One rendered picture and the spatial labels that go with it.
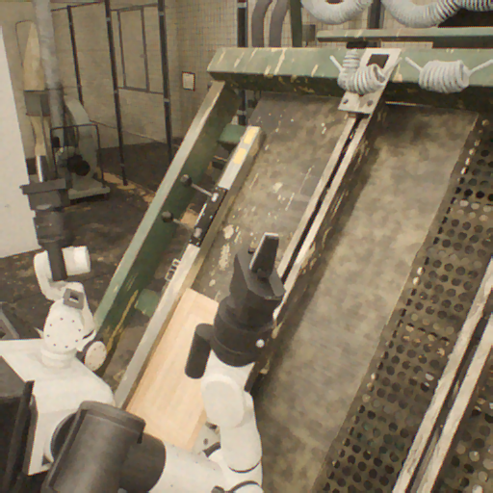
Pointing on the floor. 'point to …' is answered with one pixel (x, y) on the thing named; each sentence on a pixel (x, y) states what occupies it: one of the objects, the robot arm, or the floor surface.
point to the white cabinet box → (12, 174)
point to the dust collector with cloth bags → (34, 90)
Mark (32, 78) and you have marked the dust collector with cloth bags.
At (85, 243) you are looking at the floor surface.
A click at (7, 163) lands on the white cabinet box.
